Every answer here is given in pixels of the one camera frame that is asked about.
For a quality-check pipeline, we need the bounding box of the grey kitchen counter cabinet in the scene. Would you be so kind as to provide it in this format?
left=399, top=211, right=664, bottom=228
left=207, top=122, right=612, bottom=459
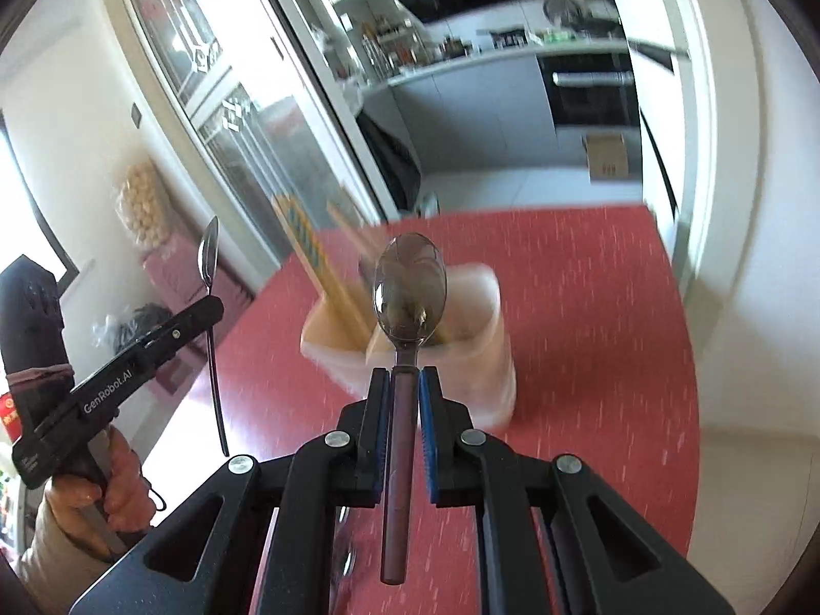
left=361, top=51, right=559, bottom=176

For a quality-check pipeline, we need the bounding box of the pink utensil holder caddy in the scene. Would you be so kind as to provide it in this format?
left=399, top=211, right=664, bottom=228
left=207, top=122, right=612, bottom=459
left=299, top=261, right=519, bottom=434

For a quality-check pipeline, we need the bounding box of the large dark plastic spoon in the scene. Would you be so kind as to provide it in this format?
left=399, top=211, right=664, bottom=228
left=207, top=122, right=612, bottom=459
left=373, top=232, right=447, bottom=586

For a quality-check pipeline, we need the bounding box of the cardboard box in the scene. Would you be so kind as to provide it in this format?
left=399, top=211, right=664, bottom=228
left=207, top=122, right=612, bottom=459
left=584, top=133, right=629, bottom=180

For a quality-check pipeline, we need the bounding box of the plain wooden chopstick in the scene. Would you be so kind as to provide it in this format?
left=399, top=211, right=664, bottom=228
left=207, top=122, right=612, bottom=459
left=326, top=201, right=389, bottom=264

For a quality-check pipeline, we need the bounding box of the black built-in oven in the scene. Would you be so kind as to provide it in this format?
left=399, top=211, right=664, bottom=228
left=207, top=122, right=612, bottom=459
left=538, top=51, right=639, bottom=128

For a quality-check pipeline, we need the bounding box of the bag of pale balls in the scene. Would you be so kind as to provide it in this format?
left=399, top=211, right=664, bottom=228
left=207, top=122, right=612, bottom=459
left=115, top=161, right=171, bottom=253

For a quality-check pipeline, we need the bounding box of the left hand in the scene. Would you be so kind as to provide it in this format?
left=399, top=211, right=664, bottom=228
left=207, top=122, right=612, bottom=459
left=45, top=426, right=156, bottom=560

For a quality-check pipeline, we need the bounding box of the blue patterned wooden chopstick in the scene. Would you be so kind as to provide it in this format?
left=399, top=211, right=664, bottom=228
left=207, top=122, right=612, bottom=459
left=271, top=194, right=373, bottom=347

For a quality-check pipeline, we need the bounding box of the black plastic bag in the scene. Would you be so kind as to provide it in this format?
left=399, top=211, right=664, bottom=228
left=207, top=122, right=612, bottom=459
left=92, top=303, right=172, bottom=356

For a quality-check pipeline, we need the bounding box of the glass sliding door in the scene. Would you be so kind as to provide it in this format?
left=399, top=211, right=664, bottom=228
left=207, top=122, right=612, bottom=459
left=124, top=0, right=395, bottom=275

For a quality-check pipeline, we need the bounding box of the pink plastic stool stack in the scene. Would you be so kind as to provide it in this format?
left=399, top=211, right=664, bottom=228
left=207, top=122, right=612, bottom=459
left=143, top=232, right=253, bottom=408

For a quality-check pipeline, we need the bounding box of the metal spoon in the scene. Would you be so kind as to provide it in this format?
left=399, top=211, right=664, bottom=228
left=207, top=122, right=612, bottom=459
left=197, top=215, right=229, bottom=457

